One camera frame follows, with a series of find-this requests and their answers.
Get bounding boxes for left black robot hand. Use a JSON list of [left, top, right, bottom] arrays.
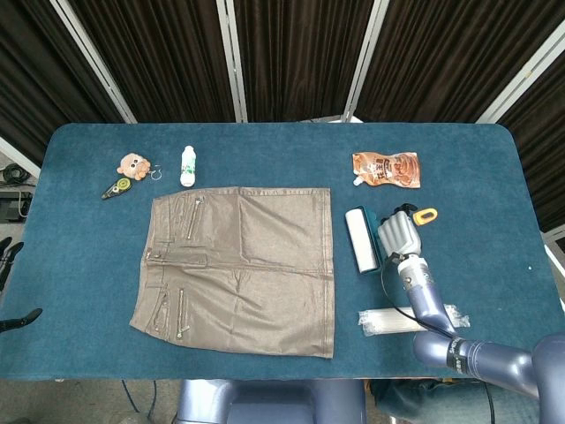
[[0, 236, 43, 335]]

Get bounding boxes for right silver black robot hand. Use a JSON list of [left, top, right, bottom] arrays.
[[375, 202, 427, 261]]

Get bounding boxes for teal lint roller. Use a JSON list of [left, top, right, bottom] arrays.
[[344, 206, 440, 276]]

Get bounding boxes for bronze metallic zipper skirt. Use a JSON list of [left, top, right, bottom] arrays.
[[128, 185, 336, 360]]

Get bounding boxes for black box on floor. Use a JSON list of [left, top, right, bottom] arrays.
[[0, 189, 33, 223]]

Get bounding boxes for orange spouted food pouch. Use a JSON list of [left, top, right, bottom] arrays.
[[351, 150, 423, 190]]

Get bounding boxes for clear pack of straws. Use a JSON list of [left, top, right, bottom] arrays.
[[358, 303, 471, 339]]

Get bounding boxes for green black correction tape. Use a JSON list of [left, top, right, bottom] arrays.
[[101, 178, 132, 201]]

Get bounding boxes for blue felt table cloth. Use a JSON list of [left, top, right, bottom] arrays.
[[0, 122, 565, 382]]

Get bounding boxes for white plastic bottle green label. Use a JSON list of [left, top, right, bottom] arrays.
[[179, 145, 198, 188]]

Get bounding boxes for dark folding screen white frames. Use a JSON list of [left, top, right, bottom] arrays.
[[0, 0, 565, 266]]

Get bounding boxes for blue-grey robot torso base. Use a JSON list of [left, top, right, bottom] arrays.
[[174, 378, 368, 424]]

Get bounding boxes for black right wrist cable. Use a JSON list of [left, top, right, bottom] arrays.
[[379, 255, 447, 332]]

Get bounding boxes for black coiled floor cables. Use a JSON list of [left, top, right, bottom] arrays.
[[0, 162, 28, 183]]

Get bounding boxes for brown plush toy keychain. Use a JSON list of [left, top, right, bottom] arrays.
[[116, 152, 164, 182]]

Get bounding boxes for thin blue floor cable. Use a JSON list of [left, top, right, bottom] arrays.
[[121, 379, 159, 417]]

